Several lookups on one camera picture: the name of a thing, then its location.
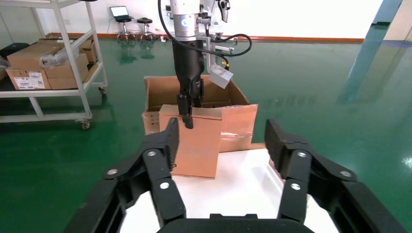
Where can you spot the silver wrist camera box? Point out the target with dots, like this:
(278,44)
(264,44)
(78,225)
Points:
(221,77)

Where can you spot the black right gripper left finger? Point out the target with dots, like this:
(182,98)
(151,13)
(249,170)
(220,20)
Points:
(157,173)

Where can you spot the clear crumpled plastic bag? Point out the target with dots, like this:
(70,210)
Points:
(53,59)

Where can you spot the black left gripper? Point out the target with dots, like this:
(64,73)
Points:
(188,67)

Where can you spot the open laptop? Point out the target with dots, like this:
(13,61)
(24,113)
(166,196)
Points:
(119,11)

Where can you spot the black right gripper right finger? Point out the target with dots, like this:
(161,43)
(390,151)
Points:
(299,173)

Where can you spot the white red acrylic sign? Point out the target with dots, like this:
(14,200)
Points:
(274,173)

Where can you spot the small cardboard box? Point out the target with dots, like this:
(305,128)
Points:
(199,148)

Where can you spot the cardboard box with white labels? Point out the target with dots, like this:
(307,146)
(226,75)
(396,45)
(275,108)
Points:
(29,80)

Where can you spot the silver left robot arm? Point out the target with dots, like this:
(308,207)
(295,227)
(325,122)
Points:
(183,16)

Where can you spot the white metal shelf cart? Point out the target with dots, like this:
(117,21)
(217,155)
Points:
(48,93)

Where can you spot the silver camera mounting bracket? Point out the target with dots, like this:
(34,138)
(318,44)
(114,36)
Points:
(209,48)

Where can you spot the black bag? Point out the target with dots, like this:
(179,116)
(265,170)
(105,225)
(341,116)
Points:
(13,49)

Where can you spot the black round stool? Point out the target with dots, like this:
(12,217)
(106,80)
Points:
(125,21)
(145,21)

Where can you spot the large open cardboard box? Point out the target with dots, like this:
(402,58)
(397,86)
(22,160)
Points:
(238,122)

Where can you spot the plain cardboard box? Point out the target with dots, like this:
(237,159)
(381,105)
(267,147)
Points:
(58,72)
(62,83)
(25,56)
(88,51)

